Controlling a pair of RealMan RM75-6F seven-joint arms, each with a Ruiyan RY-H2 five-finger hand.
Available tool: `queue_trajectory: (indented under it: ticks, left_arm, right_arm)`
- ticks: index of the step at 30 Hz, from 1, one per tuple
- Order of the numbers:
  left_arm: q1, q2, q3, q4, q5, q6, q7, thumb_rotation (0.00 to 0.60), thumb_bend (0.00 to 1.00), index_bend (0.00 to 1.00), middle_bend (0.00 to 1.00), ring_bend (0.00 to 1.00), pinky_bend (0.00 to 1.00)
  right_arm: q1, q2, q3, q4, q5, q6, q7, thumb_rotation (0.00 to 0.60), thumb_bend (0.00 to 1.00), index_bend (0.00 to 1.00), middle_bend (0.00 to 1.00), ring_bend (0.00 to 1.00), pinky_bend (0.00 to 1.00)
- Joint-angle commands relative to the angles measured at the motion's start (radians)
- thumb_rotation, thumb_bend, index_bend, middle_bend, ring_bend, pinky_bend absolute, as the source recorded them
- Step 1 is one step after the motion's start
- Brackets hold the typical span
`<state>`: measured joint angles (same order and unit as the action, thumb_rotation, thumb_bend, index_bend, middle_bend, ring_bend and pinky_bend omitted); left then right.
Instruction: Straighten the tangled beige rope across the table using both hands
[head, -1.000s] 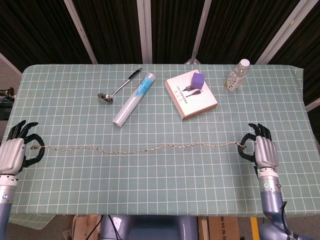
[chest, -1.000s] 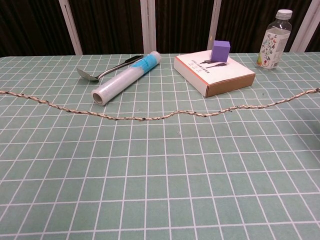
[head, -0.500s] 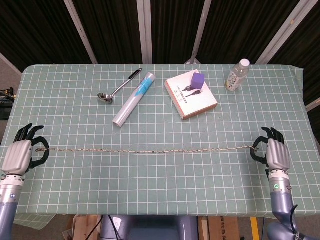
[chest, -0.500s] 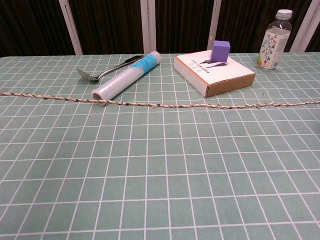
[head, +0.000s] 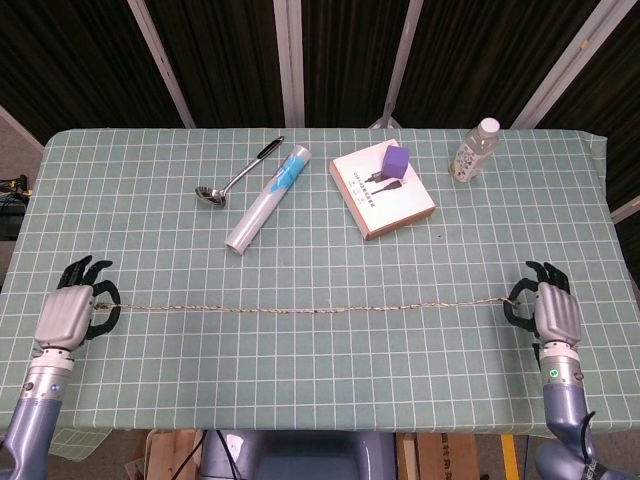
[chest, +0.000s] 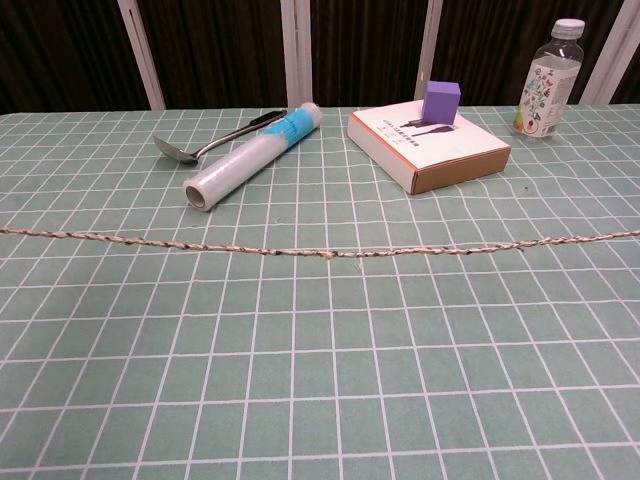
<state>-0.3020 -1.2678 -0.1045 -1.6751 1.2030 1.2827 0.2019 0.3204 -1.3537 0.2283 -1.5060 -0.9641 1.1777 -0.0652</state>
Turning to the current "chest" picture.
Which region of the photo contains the beige braided rope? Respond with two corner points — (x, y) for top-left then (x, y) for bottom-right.
(0, 227), (640, 261)

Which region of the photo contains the clear plastic wrap roll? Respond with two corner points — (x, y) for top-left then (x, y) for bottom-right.
(181, 101), (323, 213)

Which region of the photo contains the white cardboard box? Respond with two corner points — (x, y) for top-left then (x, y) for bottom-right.
(347, 99), (512, 195)

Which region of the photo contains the green checked tablecloth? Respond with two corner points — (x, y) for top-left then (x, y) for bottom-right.
(0, 103), (640, 480)

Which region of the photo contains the purple cube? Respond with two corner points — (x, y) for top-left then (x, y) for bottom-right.
(422, 80), (462, 126)

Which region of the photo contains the black curtain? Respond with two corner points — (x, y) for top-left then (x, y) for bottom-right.
(0, 0), (640, 115)

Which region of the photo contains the clear plastic bottle floral label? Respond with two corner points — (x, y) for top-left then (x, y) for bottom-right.
(510, 18), (586, 142)

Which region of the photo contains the metal ladle with black handle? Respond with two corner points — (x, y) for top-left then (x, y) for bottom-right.
(152, 109), (289, 166)

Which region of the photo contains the white frame post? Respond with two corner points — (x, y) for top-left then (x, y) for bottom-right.
(413, 0), (444, 101)
(579, 0), (640, 105)
(279, 0), (314, 108)
(117, 0), (167, 111)

